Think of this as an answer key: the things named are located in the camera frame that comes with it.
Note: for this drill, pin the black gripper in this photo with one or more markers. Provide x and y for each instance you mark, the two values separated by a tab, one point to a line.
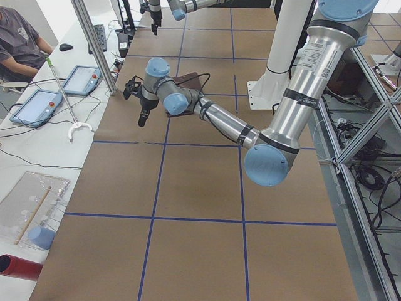
146	105
155	15

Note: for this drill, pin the dark brown t-shirt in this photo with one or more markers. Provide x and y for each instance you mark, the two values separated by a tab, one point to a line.
190	81

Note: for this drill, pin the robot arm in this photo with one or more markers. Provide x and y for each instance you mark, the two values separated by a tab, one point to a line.
179	9
309	40

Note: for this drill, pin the black keyboard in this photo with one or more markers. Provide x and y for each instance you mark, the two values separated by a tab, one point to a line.
100	34

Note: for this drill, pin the white reacher grabber stick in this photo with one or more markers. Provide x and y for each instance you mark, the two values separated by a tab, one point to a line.
76	123

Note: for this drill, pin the far blue teach pendant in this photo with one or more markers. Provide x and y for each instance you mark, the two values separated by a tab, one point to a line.
82	81

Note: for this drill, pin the blue teach pendant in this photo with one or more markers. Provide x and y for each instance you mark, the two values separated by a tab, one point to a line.
37	109
82	81

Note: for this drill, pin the black computer mouse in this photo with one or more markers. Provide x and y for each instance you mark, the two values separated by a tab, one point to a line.
65	47

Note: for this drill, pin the near blue teach pendant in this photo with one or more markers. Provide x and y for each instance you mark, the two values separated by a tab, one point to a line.
37	109

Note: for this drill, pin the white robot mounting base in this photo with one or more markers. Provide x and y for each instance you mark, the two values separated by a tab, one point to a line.
290	36

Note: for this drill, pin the seated person grey shirt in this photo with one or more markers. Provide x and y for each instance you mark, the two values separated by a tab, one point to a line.
23	51

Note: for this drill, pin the clear plastic bag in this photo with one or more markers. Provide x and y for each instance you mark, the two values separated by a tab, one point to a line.
36	200

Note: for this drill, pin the blue plastic cap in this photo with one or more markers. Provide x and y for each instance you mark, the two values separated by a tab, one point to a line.
42	237

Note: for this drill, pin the red cylinder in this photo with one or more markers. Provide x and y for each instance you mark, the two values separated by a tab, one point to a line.
16	267

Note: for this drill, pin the aluminium frame post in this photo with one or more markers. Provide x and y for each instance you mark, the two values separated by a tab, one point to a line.
89	32

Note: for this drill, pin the aluminium frame rack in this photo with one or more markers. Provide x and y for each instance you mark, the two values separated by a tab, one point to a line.
356	132

